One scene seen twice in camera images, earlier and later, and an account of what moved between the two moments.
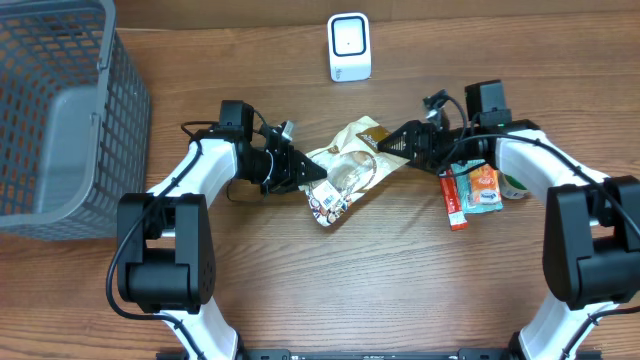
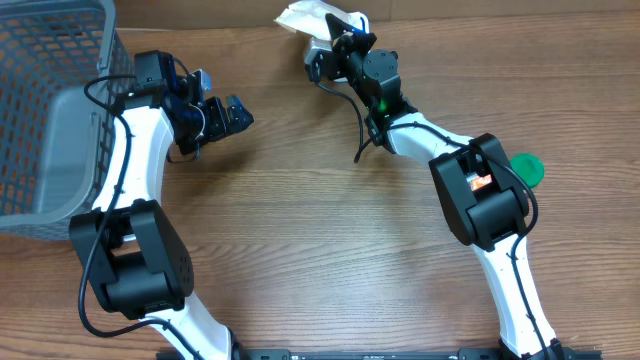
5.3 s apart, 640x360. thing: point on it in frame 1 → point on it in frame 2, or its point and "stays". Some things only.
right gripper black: [417, 146] → [345, 45]
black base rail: [379, 354] stays
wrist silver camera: [436, 111] → [316, 44]
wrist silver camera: [287, 128] → [206, 80]
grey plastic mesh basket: [75, 124] stays
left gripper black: [282, 166] → [216, 124]
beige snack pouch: [354, 164] → [309, 18]
